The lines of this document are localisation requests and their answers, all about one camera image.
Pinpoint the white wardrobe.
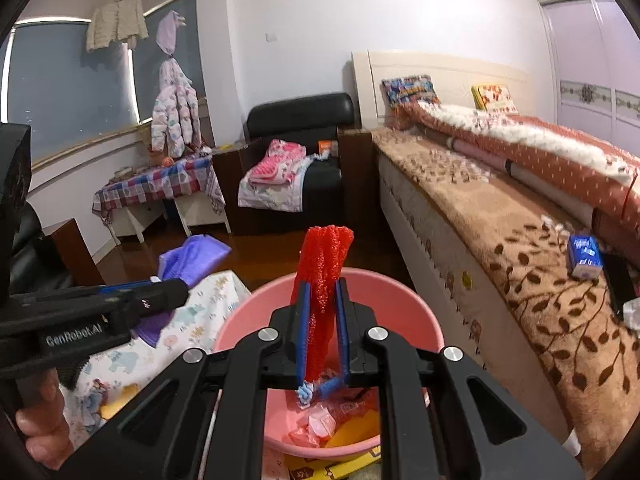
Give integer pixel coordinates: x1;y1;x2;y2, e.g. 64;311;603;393
530;0;640;133

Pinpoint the black phone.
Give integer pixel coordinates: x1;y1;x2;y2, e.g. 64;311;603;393
602;252;638;318

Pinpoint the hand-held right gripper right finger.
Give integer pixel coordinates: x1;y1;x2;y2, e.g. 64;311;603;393
334;277;586;480

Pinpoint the pink folded blanket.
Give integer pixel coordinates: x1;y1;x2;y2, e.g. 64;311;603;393
249;139;308;186

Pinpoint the white floral cloth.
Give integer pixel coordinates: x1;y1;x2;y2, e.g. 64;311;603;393
237;157;313;212

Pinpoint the white low table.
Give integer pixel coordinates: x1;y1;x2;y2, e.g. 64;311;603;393
107;192;232;246

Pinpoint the brown leaf blanket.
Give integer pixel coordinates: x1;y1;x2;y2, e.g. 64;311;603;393
372;127;640;476

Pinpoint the white bed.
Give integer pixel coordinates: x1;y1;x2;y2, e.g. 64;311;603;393
350;50;640;476

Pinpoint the colourful cartoon pillow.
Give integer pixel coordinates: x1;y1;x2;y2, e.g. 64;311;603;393
381;75;442;128

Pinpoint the clear plastic wrapper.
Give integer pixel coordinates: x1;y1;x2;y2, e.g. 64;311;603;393
305;390;381;436

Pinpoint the yellow floral pillow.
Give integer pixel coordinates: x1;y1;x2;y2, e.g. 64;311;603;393
471;84;521;115

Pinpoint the grey window blind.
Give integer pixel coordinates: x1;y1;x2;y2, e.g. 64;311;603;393
131;0;207;126
0;25;138;161

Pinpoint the orange plastic bag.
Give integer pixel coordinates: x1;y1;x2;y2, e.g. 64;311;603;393
287;425;321;448

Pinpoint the person's left hand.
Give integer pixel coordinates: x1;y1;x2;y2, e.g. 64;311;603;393
15;370;76;471

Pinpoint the cream hanging jacket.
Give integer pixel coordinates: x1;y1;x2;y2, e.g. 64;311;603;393
85;0;150;53

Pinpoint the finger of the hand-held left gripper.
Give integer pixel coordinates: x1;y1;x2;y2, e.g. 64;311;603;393
102;279;191;333
97;282;166;297

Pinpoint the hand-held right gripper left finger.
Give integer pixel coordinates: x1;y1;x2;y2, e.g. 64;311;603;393
62;282;313;480

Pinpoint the pink puffer jacket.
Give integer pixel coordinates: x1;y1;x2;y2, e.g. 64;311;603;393
150;57;202;158

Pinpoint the yellow black cardboard box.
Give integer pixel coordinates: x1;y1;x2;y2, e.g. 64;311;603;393
285;442;386;480

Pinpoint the purple hooded jacket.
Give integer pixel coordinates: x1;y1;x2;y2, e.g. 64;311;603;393
156;10;187;58

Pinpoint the blue tissue pack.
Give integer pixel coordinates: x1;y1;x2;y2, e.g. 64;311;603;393
566;234;605;281

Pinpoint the black leather armchair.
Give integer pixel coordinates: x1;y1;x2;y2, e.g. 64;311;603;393
212;92;373;236

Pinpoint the red dotted quilt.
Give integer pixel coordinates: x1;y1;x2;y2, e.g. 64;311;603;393
412;100;640;256

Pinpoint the checkered tablecloth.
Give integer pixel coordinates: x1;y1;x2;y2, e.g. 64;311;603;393
92;154;226;221

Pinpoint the pink plastic basin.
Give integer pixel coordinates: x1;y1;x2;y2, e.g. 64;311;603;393
212;267;446;458

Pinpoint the blue foam net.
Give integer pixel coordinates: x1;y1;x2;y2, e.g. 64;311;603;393
297;377;348;411

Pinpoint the black leather sofa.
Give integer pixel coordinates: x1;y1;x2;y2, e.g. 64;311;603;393
10;200;76;296

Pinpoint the purple cloth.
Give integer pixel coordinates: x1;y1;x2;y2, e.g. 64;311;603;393
135;234;233;348

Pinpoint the yellow black wrapper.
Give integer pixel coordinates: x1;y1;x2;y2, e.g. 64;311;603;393
325;410;382;448

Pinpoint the brown wooden side table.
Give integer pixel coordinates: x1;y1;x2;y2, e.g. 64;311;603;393
42;218;105;288

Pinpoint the red foam net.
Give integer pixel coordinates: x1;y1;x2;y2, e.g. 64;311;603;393
294;226;355;383

